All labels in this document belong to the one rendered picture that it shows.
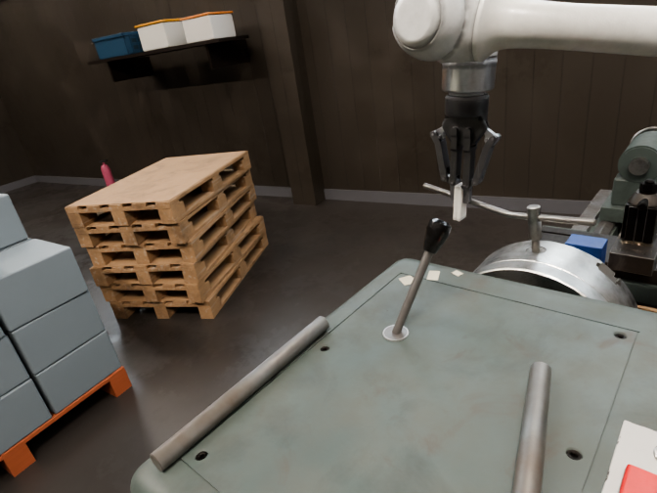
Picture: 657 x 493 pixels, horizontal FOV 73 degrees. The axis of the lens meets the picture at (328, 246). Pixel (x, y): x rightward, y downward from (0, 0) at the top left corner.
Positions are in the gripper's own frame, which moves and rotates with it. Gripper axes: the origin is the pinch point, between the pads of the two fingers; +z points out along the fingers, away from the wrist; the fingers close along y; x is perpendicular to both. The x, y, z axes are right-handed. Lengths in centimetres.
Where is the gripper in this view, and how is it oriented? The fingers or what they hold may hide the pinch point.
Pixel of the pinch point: (459, 201)
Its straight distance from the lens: 91.8
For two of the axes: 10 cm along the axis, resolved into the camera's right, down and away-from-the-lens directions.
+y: -7.8, -2.2, 5.9
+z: 0.6, 9.0, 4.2
